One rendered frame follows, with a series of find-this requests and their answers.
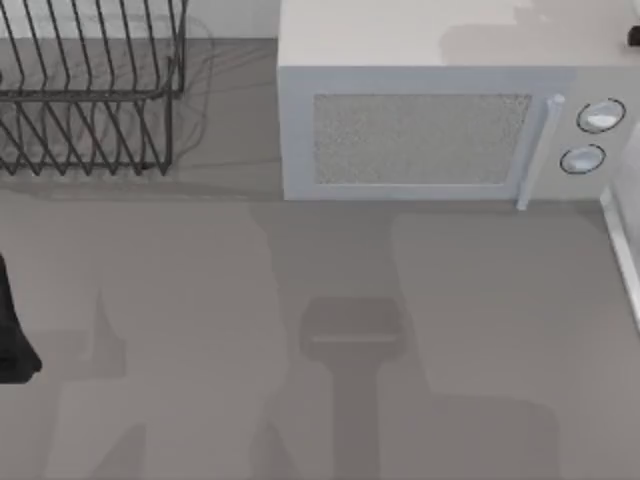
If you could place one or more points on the microwave oven door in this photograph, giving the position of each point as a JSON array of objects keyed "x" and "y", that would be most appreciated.
[{"x": 300, "y": 135}]

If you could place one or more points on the pale microwave oven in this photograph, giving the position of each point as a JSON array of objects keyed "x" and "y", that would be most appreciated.
[{"x": 380, "y": 45}]

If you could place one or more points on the small microwave knob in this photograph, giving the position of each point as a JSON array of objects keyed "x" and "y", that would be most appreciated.
[{"x": 582, "y": 159}]

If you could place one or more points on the large microwave knob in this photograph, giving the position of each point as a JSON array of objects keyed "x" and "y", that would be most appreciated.
[{"x": 600, "y": 116}]

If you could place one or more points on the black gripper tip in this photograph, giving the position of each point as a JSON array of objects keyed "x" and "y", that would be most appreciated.
[{"x": 11, "y": 340}]

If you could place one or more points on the small black object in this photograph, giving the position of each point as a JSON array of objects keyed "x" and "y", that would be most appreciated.
[{"x": 634, "y": 36}]

